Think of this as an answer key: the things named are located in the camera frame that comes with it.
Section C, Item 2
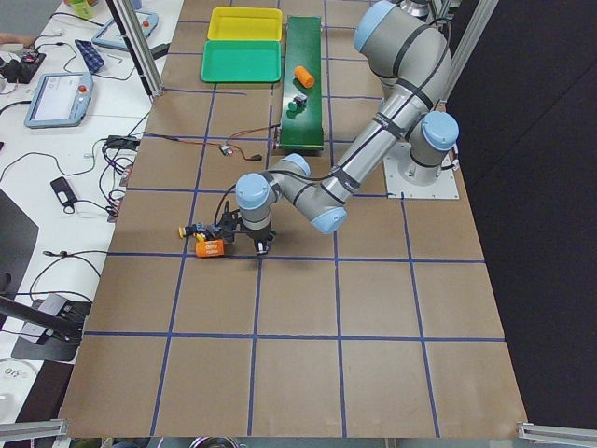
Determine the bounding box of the orange printed cylinder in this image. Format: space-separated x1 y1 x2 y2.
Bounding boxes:
195 239 225 259

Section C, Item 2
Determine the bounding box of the black usb hub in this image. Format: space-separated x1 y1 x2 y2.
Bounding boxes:
105 135 140 150

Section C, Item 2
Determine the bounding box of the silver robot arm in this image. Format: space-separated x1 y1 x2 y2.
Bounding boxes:
214 1 459 255

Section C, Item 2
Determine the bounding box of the green plastic tray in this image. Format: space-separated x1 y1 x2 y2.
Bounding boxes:
201 40 282 83

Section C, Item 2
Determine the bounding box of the small motor controller board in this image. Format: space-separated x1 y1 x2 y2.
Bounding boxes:
220 144 234 157

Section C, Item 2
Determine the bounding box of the black power adapter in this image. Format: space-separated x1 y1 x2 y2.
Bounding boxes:
49 176 78 207

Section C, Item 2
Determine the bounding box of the yellow push button near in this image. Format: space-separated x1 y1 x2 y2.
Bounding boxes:
194 223 222 242

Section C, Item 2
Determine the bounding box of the red black power cable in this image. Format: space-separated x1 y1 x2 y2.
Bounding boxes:
139 124 281 164

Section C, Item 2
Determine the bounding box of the aluminium frame post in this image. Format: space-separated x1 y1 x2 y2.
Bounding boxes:
106 0 163 99

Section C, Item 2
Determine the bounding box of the near teach pendant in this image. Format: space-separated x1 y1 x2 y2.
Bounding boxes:
24 72 94 129

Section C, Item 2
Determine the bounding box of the yellow plastic tray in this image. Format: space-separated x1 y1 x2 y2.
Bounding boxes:
208 7 283 41

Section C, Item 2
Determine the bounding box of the black camera stand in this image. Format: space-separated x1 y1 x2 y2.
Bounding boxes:
1 192 91 362

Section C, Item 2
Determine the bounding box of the green conveyor belt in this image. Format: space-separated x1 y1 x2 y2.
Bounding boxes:
274 16 324 152

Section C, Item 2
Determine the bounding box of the green push button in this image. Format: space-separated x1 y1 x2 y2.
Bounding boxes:
287 93 308 112

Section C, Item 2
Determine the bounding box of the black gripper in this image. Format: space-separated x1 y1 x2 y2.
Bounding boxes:
216 209 277 255

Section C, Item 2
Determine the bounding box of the teach pendant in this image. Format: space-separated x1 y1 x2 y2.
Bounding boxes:
24 72 94 129
90 7 160 52

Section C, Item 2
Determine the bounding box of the blue checkered cloth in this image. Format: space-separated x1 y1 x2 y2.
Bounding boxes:
75 39 105 75

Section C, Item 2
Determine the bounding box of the plain orange cylinder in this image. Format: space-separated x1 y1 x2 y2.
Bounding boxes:
294 65 315 89

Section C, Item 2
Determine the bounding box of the grey dock box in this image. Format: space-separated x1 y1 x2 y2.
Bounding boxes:
21 294 73 343

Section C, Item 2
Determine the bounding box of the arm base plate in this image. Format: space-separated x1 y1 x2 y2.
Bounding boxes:
383 143 460 200

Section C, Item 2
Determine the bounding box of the far teach pendant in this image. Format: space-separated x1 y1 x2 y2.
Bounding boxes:
90 7 160 52

